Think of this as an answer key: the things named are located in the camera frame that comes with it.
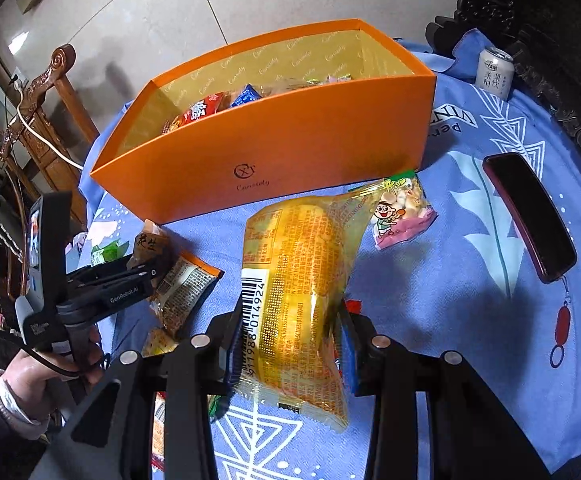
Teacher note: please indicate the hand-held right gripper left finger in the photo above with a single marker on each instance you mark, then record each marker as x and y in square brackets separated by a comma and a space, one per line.
[226, 360]

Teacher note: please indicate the tan brown candy packet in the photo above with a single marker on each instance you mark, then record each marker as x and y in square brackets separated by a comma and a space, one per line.
[148, 245]

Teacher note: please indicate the carved wooden chair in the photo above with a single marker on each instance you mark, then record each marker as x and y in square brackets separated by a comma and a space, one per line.
[45, 105]

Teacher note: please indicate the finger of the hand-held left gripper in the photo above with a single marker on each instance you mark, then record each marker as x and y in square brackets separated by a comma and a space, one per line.
[115, 300]
[115, 274]

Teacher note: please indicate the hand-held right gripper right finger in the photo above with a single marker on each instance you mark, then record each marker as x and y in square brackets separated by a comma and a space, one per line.
[351, 362]

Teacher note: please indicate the red and gold snack packet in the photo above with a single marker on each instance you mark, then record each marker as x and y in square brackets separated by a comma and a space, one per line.
[200, 110]

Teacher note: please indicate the yellow clear snack packet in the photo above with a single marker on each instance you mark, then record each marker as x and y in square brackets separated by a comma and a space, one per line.
[295, 270]

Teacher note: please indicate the person's left hand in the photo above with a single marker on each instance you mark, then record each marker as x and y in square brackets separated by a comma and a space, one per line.
[35, 367]

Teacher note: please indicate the white drink can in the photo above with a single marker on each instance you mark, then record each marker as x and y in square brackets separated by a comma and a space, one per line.
[494, 72]

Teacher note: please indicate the pink-edged snack packet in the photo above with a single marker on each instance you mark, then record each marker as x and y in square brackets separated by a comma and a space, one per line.
[403, 210]

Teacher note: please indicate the red-edged rice cracker packet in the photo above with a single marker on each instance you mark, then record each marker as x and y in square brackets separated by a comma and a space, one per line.
[158, 430]

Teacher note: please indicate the red phone charm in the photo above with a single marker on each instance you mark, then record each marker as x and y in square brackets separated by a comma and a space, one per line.
[562, 325]

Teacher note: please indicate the blue snack packet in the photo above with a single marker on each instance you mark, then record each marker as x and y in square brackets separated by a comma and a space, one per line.
[244, 96]

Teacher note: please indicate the orange cardboard box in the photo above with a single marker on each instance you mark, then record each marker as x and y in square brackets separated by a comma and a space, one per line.
[295, 160]

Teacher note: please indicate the dark red smartphone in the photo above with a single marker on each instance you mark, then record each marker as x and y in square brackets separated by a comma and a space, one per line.
[530, 217]

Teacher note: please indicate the yellow cracker packet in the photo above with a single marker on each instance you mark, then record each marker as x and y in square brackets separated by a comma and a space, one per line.
[161, 342]

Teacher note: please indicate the dark carved wooden furniture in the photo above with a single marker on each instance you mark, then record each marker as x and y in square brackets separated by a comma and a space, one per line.
[545, 10]

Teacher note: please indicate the small green packet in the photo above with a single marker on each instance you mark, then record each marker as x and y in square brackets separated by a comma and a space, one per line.
[106, 252]

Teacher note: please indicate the orange-edged biscuit stick packet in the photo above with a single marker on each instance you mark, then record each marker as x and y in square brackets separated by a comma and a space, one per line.
[185, 290]

